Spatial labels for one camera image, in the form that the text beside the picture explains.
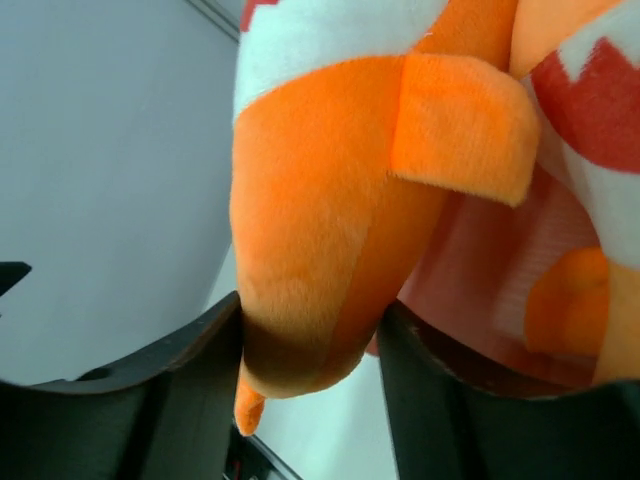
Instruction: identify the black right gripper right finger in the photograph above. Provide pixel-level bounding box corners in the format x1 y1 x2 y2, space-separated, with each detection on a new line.
377 302 639 479

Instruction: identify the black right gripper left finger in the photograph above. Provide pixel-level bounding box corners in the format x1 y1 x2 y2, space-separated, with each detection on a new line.
1 292 242 479

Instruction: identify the orange shark plush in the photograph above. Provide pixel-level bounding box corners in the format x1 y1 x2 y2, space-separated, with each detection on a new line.
510 1 639 384
230 0 539 435

